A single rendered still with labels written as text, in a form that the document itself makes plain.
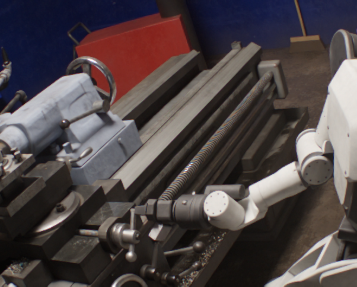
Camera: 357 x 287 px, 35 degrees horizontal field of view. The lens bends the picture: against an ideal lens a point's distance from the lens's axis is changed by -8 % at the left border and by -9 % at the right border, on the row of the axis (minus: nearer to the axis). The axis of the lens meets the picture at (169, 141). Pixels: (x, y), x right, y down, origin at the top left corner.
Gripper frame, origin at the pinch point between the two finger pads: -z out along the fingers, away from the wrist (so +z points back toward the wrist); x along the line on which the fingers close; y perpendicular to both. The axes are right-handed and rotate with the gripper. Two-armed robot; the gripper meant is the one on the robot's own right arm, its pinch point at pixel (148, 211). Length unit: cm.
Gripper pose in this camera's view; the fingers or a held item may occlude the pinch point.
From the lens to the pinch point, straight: 159.7
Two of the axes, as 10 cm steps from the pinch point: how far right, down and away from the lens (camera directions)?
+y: 0.6, -9.8, 1.8
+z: 8.4, -0.5, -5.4
